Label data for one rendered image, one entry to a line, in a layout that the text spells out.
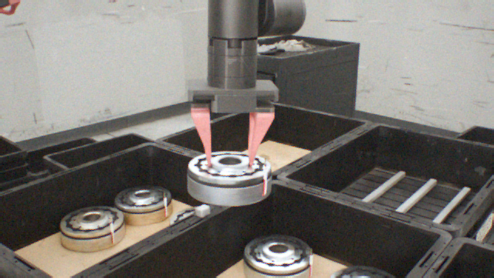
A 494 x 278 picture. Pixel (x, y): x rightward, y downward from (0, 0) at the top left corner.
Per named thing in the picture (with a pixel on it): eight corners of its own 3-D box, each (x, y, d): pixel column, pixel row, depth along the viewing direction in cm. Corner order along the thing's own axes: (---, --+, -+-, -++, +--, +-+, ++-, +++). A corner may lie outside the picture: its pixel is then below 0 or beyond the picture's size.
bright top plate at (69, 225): (83, 244, 79) (83, 241, 79) (49, 224, 85) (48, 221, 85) (135, 220, 87) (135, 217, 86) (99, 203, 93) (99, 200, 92)
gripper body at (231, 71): (187, 93, 63) (187, 32, 61) (269, 94, 64) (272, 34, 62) (187, 106, 57) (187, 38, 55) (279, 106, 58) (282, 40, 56)
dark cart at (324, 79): (276, 251, 238) (280, 58, 209) (211, 219, 267) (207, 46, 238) (348, 209, 279) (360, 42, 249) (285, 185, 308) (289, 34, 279)
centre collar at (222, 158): (231, 176, 60) (231, 171, 59) (201, 166, 63) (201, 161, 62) (258, 164, 63) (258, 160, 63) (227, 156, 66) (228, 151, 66)
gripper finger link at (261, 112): (208, 156, 66) (209, 83, 63) (264, 155, 66) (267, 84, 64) (211, 174, 59) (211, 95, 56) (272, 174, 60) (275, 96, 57)
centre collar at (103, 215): (88, 230, 83) (87, 226, 82) (70, 221, 85) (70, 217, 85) (113, 218, 86) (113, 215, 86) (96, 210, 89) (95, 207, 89)
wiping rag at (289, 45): (292, 54, 239) (292, 46, 238) (257, 49, 253) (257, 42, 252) (327, 47, 258) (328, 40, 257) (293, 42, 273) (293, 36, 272)
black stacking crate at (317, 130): (270, 240, 89) (271, 180, 86) (154, 194, 107) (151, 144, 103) (370, 171, 119) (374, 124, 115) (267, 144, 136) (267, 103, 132)
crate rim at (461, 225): (454, 249, 68) (456, 233, 68) (272, 191, 86) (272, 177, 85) (521, 162, 98) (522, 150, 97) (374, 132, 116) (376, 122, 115)
